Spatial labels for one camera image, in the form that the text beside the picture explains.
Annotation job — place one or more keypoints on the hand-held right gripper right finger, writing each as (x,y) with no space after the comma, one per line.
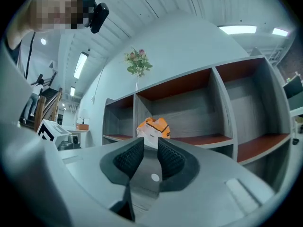
(171,161)

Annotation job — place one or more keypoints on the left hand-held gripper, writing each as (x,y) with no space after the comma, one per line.
(50,133)

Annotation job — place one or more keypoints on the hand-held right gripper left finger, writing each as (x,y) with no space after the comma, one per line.
(126,159)

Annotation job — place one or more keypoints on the orange white pack of tissues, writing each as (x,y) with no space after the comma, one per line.
(154,130)

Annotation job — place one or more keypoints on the grey shelf with red-brown panels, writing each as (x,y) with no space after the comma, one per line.
(189,117)

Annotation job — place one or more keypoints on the wooden staircase with railing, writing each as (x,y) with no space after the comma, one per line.
(48,103)

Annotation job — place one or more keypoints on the orange box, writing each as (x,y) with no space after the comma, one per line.
(82,127)

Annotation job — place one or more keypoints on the short ceiling light panel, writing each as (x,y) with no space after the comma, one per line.
(72,91)

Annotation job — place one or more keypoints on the long ceiling light panel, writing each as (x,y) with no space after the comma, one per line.
(80,65)

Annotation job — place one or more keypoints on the clear glass vase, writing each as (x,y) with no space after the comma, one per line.
(137,84)

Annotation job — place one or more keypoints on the round ceiling light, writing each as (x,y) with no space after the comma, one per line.
(43,41)

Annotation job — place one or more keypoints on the pink flower bouquet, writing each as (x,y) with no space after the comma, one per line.
(138,61)

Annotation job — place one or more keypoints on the person's head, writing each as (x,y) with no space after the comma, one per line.
(47,11)

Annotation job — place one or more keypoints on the large rectangular ceiling light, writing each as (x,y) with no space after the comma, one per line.
(237,29)

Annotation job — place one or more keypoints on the small rectangular ceiling light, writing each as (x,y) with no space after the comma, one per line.
(280,32)

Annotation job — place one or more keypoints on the black head-worn camera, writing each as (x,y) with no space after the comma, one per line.
(99,16)

